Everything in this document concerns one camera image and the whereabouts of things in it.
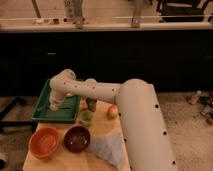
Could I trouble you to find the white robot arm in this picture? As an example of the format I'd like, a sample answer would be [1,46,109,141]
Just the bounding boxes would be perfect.
[49,69,178,171]

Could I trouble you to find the grey blue cloth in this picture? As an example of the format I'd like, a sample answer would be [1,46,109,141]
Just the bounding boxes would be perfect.
[86,133,125,168]

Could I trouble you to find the orange peach fruit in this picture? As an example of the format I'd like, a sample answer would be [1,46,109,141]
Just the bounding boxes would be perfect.
[107,105,119,119]

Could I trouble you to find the white lidded cup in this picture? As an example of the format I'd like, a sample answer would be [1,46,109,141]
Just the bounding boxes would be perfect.
[85,78,97,83]

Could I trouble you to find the grey metal cup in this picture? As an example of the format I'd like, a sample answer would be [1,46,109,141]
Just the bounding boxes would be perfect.
[86,98,97,112]

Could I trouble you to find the dark red bowl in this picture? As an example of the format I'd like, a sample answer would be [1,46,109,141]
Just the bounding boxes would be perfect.
[63,126,90,153]

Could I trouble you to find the orange bowl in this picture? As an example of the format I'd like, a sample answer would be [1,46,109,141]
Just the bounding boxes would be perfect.
[28,127,60,159]

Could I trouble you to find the light green cup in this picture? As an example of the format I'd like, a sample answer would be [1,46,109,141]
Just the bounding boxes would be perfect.
[80,110,93,127]

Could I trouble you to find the green plastic tray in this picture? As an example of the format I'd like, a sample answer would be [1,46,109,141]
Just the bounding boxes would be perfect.
[32,80,80,123]

